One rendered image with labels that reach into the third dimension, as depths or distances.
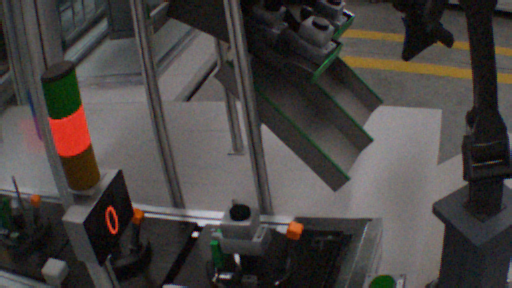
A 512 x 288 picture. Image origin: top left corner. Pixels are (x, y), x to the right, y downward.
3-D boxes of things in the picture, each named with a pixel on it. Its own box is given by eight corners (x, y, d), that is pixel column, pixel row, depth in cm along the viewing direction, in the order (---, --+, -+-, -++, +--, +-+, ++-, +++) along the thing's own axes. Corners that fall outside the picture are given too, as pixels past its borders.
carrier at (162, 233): (200, 230, 123) (184, 170, 117) (153, 313, 104) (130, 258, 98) (91, 215, 131) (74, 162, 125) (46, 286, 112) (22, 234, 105)
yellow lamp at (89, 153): (106, 170, 83) (97, 136, 81) (90, 193, 79) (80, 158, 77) (77, 168, 85) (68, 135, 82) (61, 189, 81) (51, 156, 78)
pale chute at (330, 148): (360, 152, 130) (374, 139, 127) (334, 193, 121) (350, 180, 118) (248, 45, 130) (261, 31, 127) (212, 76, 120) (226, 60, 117)
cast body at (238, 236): (271, 239, 106) (265, 202, 103) (263, 257, 103) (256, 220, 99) (218, 235, 109) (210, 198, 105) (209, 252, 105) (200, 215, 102)
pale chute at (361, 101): (371, 113, 143) (384, 101, 139) (350, 146, 133) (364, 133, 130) (271, 17, 142) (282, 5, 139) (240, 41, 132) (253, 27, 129)
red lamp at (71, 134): (97, 135, 81) (89, 99, 78) (80, 157, 77) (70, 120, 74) (68, 134, 82) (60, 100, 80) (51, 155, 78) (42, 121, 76)
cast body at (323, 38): (332, 57, 119) (343, 26, 114) (321, 67, 115) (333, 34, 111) (290, 34, 121) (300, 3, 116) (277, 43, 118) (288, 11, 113)
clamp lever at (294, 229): (290, 259, 106) (304, 224, 101) (287, 267, 104) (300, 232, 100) (268, 251, 106) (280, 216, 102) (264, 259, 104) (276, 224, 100)
